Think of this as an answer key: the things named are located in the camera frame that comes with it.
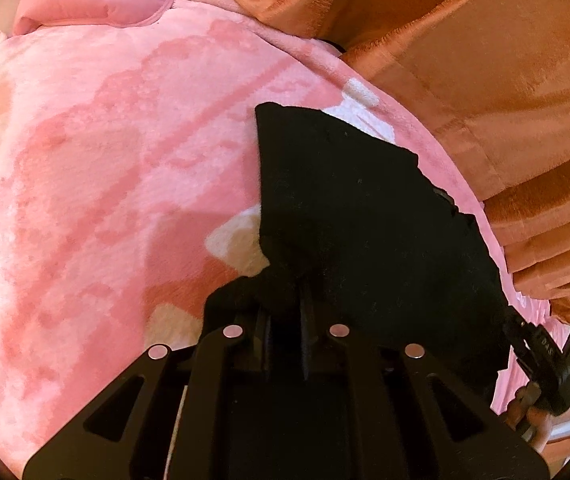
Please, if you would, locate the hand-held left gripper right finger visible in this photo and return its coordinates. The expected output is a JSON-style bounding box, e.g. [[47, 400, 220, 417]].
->
[[299, 284, 549, 480]]

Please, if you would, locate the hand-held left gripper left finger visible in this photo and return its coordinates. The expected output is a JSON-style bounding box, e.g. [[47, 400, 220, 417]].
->
[[22, 304, 274, 480]]

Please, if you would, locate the black garment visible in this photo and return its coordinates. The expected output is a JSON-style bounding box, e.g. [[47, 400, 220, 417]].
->
[[202, 101, 514, 401]]

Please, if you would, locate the person's right hand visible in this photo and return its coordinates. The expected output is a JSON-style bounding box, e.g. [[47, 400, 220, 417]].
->
[[507, 382, 554, 456]]

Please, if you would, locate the pink printed fleece blanket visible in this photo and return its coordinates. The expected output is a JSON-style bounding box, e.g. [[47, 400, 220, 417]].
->
[[0, 0, 566, 480]]

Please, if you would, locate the orange curtain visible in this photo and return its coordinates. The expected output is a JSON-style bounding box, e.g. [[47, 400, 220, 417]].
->
[[197, 0, 570, 326]]

